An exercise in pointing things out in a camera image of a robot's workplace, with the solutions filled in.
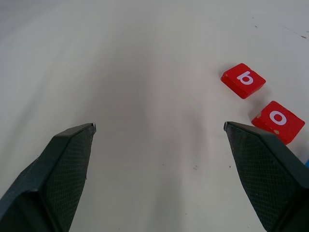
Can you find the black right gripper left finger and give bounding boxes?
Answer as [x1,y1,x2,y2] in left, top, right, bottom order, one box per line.
[0,123,97,232]

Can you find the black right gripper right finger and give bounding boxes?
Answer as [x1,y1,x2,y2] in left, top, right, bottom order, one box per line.
[224,121,309,232]

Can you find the red letter b tile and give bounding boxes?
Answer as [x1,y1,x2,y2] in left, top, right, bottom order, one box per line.
[220,63,267,100]

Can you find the red letter o tile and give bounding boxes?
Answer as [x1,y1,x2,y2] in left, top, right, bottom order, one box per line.
[251,101,306,145]

